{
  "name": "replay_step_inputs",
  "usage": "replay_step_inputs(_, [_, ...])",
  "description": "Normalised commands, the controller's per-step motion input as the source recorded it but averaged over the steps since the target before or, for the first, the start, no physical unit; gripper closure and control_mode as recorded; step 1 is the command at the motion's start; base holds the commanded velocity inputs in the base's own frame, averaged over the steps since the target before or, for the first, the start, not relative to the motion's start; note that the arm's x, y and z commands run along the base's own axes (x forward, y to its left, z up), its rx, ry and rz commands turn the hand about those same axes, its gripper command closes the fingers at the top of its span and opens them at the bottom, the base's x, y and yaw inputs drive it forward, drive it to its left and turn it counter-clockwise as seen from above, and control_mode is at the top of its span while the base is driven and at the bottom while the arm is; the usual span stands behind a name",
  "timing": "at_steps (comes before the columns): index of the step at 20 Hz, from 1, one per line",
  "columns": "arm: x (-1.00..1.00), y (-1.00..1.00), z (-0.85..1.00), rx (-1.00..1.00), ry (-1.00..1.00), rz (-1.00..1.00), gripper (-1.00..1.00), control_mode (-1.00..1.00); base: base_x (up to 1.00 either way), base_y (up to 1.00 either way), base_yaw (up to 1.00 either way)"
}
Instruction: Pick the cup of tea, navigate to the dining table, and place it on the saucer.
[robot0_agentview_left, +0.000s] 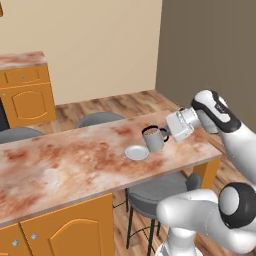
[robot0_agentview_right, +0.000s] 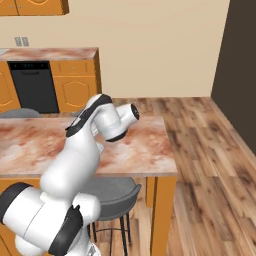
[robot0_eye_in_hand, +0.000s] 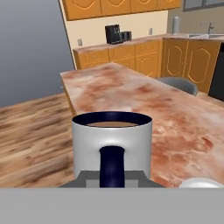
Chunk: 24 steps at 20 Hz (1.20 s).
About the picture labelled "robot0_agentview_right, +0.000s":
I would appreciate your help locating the orange marble-top dining table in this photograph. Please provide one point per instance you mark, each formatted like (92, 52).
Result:
(146, 150)

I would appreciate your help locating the orange wall cupboard run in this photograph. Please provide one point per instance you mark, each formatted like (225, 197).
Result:
(36, 7)

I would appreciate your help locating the black dishwasher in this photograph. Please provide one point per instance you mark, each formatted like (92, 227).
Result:
(35, 88)

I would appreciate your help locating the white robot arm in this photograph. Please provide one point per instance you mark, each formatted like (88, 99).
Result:
(71, 160)

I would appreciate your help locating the grey round bar stool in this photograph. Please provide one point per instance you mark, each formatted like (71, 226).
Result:
(20, 113)
(115, 195)

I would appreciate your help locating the grey wall socket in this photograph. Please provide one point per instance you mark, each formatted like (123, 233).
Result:
(18, 41)
(25, 41)

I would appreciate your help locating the orange base cupboard run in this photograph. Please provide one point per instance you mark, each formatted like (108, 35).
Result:
(76, 88)

